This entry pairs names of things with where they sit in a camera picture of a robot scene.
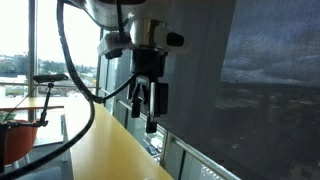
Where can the metal window handrail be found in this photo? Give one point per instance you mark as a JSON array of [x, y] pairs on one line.
[[206, 160]]

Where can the white table leg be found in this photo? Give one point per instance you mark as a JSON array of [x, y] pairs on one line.
[[64, 136]]

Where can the window frame post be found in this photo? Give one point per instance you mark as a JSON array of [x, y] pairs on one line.
[[165, 150]]

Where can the black bar camera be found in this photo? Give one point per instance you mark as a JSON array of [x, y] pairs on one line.
[[50, 78]]

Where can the orange plant pot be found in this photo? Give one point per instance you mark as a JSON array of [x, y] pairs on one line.
[[20, 140]]

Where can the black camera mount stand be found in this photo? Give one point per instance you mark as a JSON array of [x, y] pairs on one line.
[[44, 110]]

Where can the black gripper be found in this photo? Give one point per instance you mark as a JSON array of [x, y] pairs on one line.
[[148, 63]]

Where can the small wooden table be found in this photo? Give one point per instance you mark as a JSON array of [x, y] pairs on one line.
[[30, 103]]

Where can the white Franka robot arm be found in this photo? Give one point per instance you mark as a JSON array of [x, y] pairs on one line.
[[110, 13]]

